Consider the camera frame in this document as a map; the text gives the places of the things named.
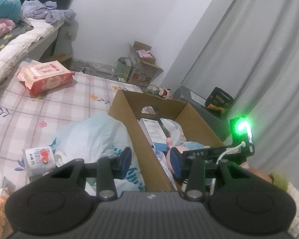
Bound blue white tissue pack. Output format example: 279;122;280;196
155;150;177;190

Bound pink pig plush toy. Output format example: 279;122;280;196
166;138;190;176

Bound light blue cloth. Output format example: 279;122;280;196
182;141;209;151

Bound cotton swab bag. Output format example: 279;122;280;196
160;118;187;145

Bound white blue paper box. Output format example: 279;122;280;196
138;118;167;152

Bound right hand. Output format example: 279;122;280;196
240;162;273;184

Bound white plastic bag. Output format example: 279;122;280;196
50;113;145;195

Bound brown cardboard box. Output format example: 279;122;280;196
108;90;222;192

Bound dark grey case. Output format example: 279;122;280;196
173;85;229;141

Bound small plush doll on floor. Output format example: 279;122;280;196
158;87;172;100

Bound black snack box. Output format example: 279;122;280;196
205;87;234;118

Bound white cup with strawberries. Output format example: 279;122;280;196
23;146;56;177

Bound small corner cardboard box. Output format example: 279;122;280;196
129;41;164;86

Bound green paper bag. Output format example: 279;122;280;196
115;57;132;83

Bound plaid floral mat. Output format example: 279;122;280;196
0;70;138;193

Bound red wet wipes pack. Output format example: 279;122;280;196
17;61;74;96

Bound grey curtain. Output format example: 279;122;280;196
161;0;299;187

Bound white rolled blanket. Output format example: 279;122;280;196
0;18;65;83

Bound grey bed sheet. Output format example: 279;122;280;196
0;22;34;51

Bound purple clothes pile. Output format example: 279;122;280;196
21;0;76;24

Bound pink grey quilt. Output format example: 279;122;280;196
0;18;15;37

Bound blue pillow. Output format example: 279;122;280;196
0;0;21;24

